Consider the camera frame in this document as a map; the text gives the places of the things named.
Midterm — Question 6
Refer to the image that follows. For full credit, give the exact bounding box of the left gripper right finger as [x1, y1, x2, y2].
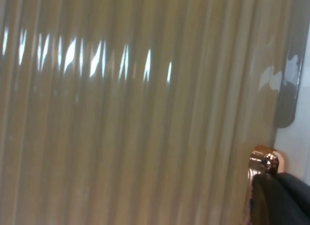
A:
[274, 171, 310, 225]

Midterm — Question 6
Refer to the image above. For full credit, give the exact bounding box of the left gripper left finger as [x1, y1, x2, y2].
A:
[251, 173, 292, 225]

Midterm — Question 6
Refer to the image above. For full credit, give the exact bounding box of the cream lid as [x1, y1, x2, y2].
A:
[0, 0, 291, 225]

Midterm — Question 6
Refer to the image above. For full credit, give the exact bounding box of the cream box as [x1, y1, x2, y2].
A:
[275, 0, 310, 129]

